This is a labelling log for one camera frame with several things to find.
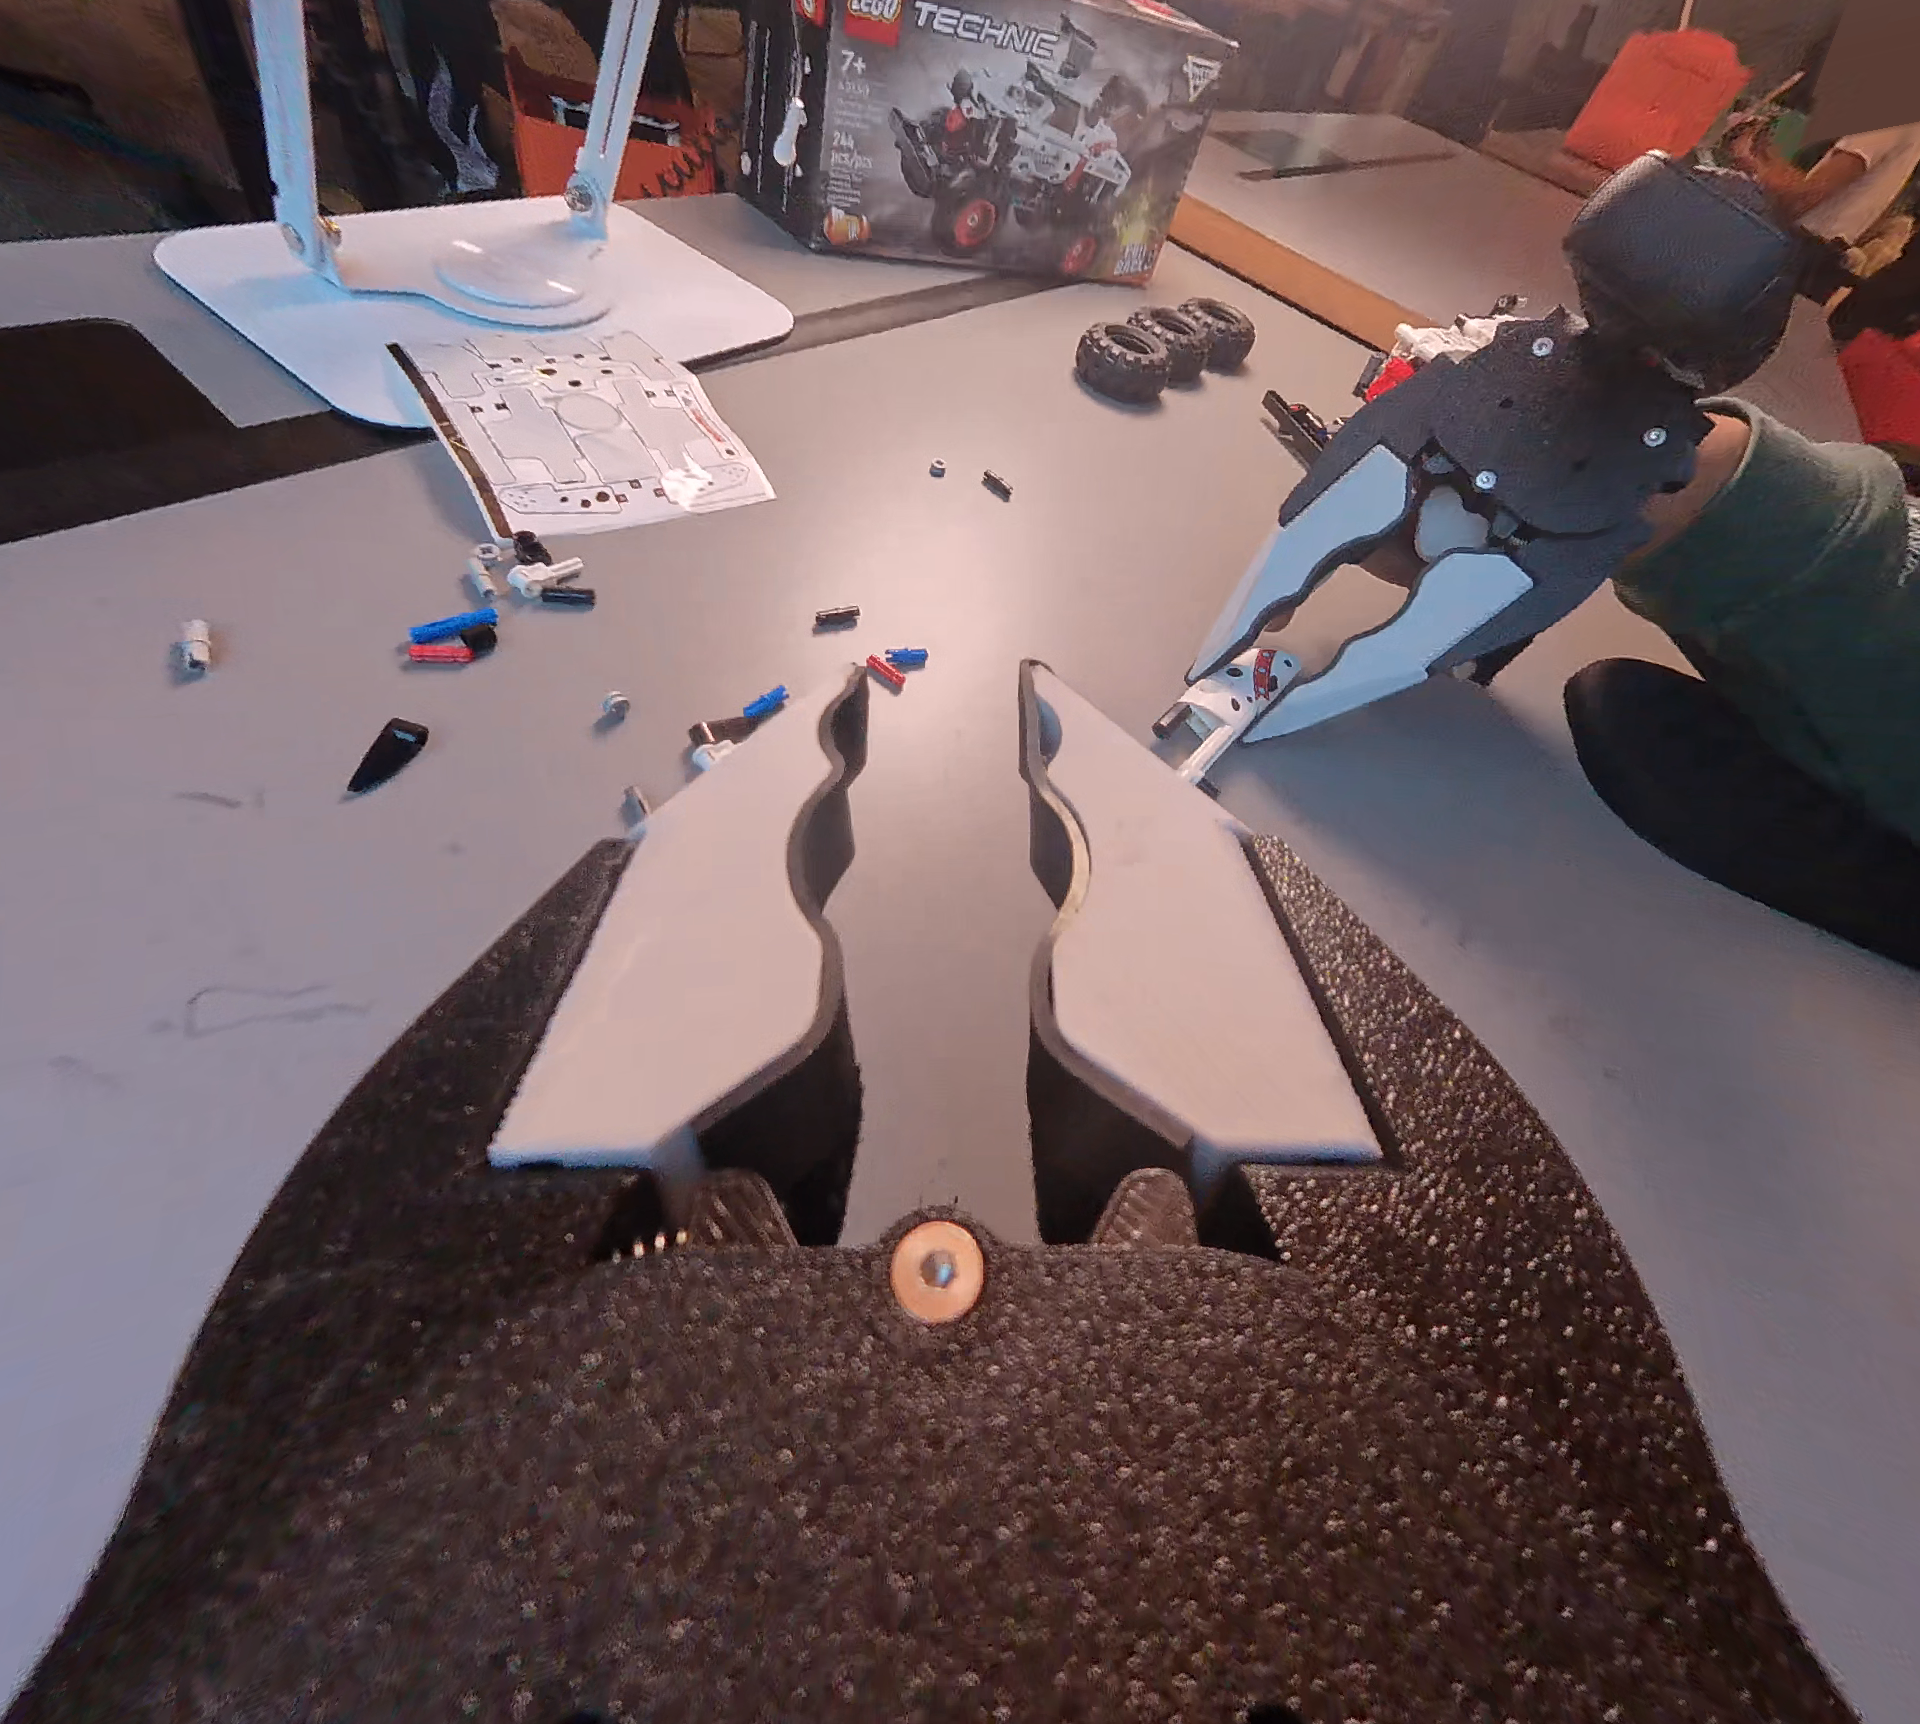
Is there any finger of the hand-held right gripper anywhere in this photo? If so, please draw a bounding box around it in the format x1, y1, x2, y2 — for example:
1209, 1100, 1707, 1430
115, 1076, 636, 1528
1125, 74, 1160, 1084
1184, 456, 1423, 692
1236, 543, 1542, 746

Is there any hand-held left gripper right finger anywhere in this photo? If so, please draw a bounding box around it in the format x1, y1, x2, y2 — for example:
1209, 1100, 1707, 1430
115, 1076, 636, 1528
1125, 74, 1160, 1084
1016, 658, 1385, 1246

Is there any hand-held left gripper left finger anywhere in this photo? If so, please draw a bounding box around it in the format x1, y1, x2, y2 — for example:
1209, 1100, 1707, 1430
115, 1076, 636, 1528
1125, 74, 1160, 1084
485, 667, 876, 1246

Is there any white spotted lego panel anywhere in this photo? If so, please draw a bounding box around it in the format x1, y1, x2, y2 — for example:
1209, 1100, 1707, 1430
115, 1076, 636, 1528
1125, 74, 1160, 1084
1152, 645, 1310, 785

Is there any lego sticker sheet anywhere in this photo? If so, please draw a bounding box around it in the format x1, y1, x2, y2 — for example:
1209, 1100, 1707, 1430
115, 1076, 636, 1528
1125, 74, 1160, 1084
383, 328, 779, 543

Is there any person's right forearm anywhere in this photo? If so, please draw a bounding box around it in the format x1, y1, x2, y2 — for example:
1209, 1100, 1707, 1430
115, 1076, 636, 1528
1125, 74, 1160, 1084
1611, 396, 1920, 695

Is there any partly built lego truck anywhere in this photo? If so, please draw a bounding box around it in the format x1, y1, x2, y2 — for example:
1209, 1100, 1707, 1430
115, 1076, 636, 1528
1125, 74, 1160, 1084
1260, 297, 1524, 467

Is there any black lego wedge piece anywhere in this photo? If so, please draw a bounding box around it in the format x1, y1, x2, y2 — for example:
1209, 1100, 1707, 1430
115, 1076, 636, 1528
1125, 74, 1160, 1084
344, 716, 431, 796

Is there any lego set box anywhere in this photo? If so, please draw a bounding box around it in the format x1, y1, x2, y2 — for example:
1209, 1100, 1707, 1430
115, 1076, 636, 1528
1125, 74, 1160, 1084
743, 0, 1243, 290

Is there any dark flat mat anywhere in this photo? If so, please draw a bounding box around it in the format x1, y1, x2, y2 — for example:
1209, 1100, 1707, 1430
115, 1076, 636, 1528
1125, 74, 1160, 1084
1236, 137, 1459, 184

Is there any red chair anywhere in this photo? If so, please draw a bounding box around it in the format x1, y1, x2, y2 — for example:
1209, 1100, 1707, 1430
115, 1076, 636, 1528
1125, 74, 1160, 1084
1831, 326, 1920, 455

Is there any orange plastic bin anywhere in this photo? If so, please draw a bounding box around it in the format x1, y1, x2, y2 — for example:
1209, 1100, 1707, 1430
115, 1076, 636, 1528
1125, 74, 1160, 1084
1566, 29, 1752, 177

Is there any white wooden book stand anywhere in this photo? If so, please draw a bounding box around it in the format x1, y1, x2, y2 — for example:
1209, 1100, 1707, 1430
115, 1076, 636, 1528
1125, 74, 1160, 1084
150, 0, 879, 432

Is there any orange crate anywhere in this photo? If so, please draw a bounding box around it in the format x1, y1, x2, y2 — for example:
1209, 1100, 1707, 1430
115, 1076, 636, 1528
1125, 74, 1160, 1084
502, 50, 720, 209

